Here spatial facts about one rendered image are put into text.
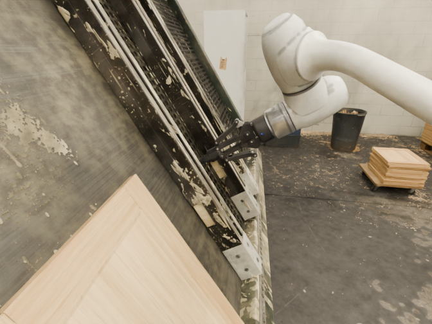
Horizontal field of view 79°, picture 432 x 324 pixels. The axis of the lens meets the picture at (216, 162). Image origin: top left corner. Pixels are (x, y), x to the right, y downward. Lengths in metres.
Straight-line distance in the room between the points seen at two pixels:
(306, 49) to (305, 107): 0.15
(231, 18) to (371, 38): 2.71
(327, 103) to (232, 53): 3.42
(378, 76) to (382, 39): 5.25
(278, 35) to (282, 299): 1.73
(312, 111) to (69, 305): 0.62
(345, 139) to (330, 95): 4.04
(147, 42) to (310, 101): 0.58
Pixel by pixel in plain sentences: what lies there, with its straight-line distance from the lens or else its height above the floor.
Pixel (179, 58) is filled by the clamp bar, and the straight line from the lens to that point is 1.15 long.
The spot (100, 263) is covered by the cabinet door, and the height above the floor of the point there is 1.26.
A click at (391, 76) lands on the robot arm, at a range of 0.57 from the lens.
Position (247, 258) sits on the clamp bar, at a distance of 0.84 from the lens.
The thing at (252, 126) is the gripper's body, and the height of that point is 1.35.
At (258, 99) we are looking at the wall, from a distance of 5.53.
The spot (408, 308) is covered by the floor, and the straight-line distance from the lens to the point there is 2.32.
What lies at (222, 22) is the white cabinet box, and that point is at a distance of 4.12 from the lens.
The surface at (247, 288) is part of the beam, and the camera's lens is 0.87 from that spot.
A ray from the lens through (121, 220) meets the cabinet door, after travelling 0.49.
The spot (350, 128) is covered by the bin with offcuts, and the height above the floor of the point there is 0.40.
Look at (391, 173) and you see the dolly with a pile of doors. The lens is 3.55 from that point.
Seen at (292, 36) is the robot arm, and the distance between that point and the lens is 0.63.
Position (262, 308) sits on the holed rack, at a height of 0.89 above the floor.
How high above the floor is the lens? 1.54
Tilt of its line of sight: 23 degrees down
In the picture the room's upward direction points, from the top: straight up
